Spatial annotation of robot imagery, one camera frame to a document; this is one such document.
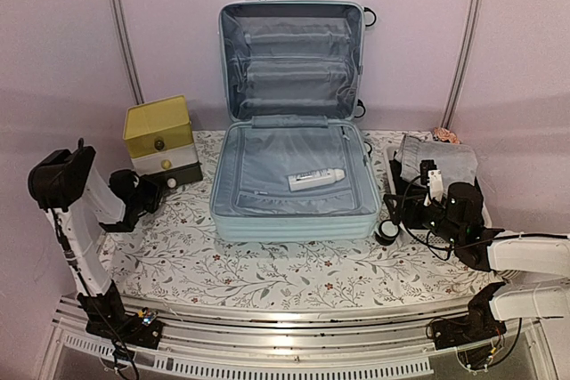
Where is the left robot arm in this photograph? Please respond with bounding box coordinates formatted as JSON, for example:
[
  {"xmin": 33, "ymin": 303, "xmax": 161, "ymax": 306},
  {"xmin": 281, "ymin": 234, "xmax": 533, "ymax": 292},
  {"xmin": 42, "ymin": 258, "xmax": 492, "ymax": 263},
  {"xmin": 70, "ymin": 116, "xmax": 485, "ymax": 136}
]
[{"xmin": 28, "ymin": 140, "xmax": 163, "ymax": 346}]

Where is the right wall aluminium post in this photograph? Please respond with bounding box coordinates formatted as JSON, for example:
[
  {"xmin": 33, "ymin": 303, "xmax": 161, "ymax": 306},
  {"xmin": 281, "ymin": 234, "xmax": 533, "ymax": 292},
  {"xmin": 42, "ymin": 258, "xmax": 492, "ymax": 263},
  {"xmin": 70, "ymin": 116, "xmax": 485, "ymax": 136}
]
[{"xmin": 440, "ymin": 0, "xmax": 483, "ymax": 129}]

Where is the wall aluminium post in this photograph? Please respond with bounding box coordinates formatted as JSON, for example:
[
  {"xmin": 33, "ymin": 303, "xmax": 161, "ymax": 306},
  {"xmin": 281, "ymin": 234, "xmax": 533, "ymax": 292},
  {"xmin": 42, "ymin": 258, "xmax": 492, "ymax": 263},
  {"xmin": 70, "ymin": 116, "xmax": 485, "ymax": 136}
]
[
  {"xmin": 440, "ymin": 0, "xmax": 483, "ymax": 129},
  {"xmin": 109, "ymin": 0, "xmax": 144, "ymax": 105}
]

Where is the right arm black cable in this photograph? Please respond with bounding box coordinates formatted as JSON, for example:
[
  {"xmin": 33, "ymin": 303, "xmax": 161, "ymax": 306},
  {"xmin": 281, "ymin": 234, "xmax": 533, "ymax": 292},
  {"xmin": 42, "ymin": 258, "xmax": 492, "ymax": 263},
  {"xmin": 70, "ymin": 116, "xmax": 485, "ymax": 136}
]
[{"xmin": 400, "ymin": 219, "xmax": 464, "ymax": 262}]

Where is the floral white tablecloth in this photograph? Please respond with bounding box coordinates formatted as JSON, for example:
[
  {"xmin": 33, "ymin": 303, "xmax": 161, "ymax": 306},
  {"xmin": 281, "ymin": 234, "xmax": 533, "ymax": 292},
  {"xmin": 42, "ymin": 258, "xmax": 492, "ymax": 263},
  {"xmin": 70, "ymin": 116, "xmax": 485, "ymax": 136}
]
[{"xmin": 100, "ymin": 131, "xmax": 496, "ymax": 311}]

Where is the grey garment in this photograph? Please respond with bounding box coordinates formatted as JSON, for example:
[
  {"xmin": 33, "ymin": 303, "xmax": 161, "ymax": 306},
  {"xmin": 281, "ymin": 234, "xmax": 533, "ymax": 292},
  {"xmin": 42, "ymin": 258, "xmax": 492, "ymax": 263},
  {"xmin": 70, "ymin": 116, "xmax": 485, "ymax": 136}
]
[{"xmin": 395, "ymin": 134, "xmax": 478, "ymax": 189}]

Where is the white squeeze tube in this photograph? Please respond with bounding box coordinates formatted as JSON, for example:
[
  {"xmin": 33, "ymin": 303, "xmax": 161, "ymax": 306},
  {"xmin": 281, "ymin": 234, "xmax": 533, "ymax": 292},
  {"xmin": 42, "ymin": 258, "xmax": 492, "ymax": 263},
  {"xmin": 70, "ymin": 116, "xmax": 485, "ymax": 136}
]
[{"xmin": 288, "ymin": 168, "xmax": 346, "ymax": 192}]

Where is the white plastic mesh basket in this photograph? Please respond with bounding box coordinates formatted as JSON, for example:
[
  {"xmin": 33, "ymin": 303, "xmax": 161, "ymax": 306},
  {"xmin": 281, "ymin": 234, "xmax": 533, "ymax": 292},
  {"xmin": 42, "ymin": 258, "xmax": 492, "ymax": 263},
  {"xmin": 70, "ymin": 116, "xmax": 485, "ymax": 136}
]
[{"xmin": 379, "ymin": 145, "xmax": 493, "ymax": 252}]

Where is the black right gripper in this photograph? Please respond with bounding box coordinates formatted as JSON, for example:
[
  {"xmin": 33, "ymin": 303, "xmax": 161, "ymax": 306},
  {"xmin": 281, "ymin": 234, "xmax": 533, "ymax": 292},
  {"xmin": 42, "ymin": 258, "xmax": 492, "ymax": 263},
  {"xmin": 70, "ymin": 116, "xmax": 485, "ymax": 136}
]
[{"xmin": 386, "ymin": 190, "xmax": 464, "ymax": 247}]

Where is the aluminium front rail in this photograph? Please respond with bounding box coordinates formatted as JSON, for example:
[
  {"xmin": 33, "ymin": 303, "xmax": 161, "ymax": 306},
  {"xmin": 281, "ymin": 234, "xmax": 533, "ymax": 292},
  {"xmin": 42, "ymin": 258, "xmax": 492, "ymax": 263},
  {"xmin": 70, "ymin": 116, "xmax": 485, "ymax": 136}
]
[{"xmin": 48, "ymin": 293, "xmax": 549, "ymax": 376}]

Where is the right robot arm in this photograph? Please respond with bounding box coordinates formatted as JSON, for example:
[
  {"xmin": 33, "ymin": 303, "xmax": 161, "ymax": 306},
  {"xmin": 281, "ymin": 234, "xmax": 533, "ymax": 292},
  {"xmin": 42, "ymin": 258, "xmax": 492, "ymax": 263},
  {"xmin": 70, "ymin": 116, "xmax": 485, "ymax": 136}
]
[{"xmin": 376, "ymin": 182, "xmax": 569, "ymax": 349}]

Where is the light blue hard-shell suitcase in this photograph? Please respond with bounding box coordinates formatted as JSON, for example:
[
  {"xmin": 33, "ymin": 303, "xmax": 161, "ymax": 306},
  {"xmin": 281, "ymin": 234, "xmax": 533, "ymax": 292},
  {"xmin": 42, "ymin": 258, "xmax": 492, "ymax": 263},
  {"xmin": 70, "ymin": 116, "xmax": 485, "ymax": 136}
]
[{"xmin": 209, "ymin": 0, "xmax": 382, "ymax": 243}]

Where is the yellow white drawer organizer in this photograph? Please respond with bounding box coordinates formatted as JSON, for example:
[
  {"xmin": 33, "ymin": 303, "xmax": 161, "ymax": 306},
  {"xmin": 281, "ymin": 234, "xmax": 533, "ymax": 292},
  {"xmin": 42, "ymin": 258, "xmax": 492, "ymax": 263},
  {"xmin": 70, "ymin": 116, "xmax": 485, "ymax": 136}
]
[{"xmin": 123, "ymin": 94, "xmax": 203, "ymax": 189}]

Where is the patterned small bowl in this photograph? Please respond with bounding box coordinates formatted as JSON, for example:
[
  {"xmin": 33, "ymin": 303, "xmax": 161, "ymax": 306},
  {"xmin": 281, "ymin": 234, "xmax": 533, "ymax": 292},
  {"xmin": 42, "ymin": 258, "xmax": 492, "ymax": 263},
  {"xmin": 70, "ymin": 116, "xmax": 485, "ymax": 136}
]
[{"xmin": 433, "ymin": 127, "xmax": 460, "ymax": 144}]

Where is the left wall aluminium post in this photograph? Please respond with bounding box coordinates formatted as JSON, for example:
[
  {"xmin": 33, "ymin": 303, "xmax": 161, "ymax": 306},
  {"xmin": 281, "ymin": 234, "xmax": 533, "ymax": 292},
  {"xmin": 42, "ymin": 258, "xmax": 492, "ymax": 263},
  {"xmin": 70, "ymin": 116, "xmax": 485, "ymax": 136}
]
[{"xmin": 109, "ymin": 0, "xmax": 144, "ymax": 105}]

